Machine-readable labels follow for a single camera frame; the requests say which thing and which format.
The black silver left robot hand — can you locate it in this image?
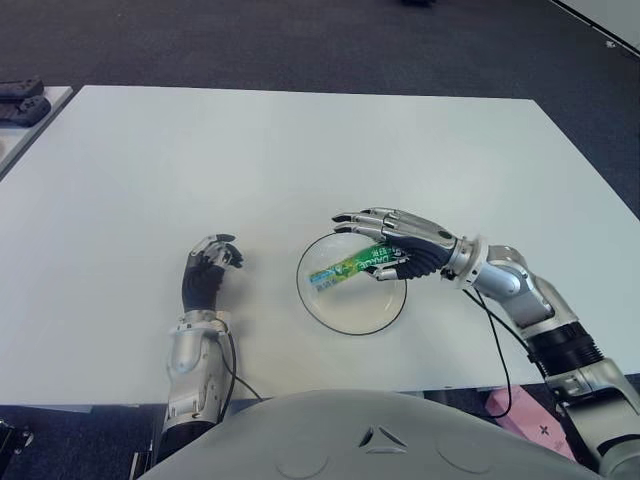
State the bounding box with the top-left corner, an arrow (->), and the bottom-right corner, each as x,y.
180,232 -> 245,313

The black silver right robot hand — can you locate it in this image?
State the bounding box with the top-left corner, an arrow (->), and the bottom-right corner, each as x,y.
330,206 -> 464,282

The green white toothpaste tube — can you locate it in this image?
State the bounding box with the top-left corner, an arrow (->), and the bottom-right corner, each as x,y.
307,243 -> 410,294

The white plate with black rim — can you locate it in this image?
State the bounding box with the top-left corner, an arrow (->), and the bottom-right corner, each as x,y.
295,232 -> 408,337

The grey robot torso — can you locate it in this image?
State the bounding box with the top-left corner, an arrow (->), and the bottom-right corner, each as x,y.
139,388 -> 601,480

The pink cardboard box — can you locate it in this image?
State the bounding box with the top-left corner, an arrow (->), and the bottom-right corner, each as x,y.
487,387 -> 576,459

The white side table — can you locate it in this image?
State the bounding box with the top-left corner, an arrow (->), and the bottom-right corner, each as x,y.
0,85 -> 75,180

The black device with screws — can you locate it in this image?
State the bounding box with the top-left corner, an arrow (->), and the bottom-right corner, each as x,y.
0,417 -> 35,457

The black game controller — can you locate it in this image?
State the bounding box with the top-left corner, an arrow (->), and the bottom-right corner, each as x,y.
0,95 -> 53,127
0,75 -> 45,99

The white desk with black edge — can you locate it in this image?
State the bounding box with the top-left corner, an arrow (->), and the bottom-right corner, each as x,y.
547,0 -> 640,64

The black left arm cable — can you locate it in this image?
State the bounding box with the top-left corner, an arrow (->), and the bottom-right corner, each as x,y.
218,328 -> 265,402

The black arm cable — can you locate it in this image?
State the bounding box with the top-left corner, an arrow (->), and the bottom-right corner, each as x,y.
218,328 -> 265,402
460,285 -> 514,419

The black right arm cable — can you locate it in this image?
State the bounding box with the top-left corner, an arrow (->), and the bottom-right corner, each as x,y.
460,285 -> 514,419

